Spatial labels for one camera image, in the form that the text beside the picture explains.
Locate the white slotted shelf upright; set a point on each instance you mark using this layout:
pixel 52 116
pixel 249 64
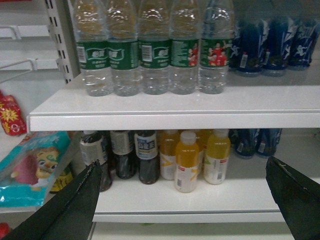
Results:
pixel 56 33

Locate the dark tea bottle left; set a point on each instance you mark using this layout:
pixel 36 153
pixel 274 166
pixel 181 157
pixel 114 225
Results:
pixel 93 148

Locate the blue sports drink bottle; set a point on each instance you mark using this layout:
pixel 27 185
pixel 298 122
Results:
pixel 304 44
pixel 246 47
pixel 281 34

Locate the white shelf board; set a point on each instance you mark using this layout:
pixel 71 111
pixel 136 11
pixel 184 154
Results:
pixel 291 101
pixel 244 197

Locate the water bottle shelf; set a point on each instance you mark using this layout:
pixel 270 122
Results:
pixel 91 36
pixel 154 46
pixel 215 47
pixel 121 19
pixel 184 22

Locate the red sauce pouch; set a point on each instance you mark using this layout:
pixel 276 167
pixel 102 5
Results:
pixel 11 118

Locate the teal snack bag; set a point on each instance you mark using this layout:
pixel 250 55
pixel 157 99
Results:
pixel 28 170

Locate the lower blue drink bottle left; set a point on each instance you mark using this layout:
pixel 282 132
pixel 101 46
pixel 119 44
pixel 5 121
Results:
pixel 245 142

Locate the dark tea bottle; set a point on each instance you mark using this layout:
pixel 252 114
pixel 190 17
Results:
pixel 123 148
pixel 93 148

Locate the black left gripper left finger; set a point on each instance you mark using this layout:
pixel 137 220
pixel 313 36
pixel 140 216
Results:
pixel 66 216

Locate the white wire hook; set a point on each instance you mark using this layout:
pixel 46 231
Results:
pixel 28 65

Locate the right orange juice bottle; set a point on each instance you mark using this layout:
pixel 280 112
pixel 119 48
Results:
pixel 217 156

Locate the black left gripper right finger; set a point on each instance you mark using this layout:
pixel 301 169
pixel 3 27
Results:
pixel 298 199

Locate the back orange juice bottle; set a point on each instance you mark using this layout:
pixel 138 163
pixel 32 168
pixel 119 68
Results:
pixel 168 142

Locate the dark tea bottle middle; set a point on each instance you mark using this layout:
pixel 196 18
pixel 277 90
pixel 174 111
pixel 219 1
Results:
pixel 123 148

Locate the oolong tea bottle blue label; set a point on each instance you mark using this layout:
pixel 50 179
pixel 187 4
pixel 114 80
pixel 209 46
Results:
pixel 147 152

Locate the front orange juice bottle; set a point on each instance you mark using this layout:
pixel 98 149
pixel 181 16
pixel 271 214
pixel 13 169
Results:
pixel 186 162

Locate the orange juice bottle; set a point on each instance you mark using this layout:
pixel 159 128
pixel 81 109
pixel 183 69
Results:
pixel 217 156
pixel 186 162
pixel 168 142

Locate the lower blue drink bottle right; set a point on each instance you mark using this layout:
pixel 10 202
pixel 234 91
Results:
pixel 267 141

